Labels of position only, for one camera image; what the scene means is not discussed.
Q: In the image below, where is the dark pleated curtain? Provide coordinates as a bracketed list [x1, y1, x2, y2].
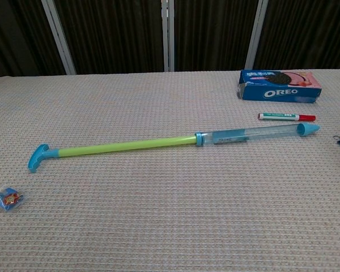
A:
[0, 0, 340, 82]

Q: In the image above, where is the white screen frame post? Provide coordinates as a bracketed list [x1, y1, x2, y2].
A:
[161, 0, 175, 73]
[245, 0, 270, 71]
[41, 0, 77, 75]

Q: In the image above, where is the small blue snack packet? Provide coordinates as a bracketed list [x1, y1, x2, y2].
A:
[0, 185, 26, 213]

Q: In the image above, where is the blue Oreo cookie box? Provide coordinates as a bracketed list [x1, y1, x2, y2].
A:
[237, 69, 322, 104]

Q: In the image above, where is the clear plastic tube container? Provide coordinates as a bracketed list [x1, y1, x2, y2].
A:
[194, 122, 321, 148]

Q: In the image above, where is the beige woven tablecloth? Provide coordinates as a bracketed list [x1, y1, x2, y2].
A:
[0, 69, 340, 272]

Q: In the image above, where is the blue green water pump toy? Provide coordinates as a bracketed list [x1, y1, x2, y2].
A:
[27, 135, 198, 174]

